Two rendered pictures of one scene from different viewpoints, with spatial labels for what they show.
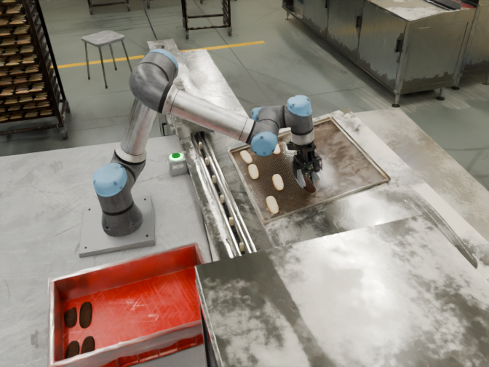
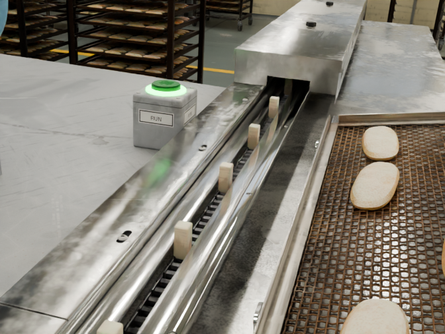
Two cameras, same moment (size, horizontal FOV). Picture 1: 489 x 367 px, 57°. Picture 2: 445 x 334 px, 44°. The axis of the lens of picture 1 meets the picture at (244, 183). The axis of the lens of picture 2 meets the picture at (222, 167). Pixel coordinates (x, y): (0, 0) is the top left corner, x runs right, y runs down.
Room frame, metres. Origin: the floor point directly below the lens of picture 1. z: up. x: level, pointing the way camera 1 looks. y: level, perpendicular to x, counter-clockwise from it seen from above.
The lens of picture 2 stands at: (1.06, -0.14, 1.11)
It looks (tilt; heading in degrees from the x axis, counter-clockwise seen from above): 23 degrees down; 30
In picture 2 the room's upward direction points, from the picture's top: 3 degrees clockwise
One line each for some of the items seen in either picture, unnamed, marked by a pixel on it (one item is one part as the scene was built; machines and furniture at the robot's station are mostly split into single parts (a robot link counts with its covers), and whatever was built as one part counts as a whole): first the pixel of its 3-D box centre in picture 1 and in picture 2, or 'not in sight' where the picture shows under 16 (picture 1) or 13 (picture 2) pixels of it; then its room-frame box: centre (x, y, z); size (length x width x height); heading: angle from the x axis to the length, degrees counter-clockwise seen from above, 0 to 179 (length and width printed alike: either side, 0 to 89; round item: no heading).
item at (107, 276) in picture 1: (135, 306); not in sight; (0.87, 0.33, 0.88); 0.49 x 0.34 x 0.10; 108
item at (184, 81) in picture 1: (175, 79); (324, 21); (2.49, 0.39, 0.89); 1.25 x 0.18 x 0.09; 15
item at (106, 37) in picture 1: (107, 58); not in sight; (4.62, 1.40, 0.23); 0.36 x 0.36 x 0.46; 45
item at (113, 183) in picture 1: (113, 186); not in sight; (1.29, 0.47, 1.01); 0.13 x 0.12 x 0.14; 170
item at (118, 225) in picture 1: (119, 212); not in sight; (1.29, 0.46, 0.90); 0.15 x 0.15 x 0.10
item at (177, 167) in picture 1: (177, 167); (167, 128); (1.65, 0.29, 0.84); 0.08 x 0.08 x 0.11; 15
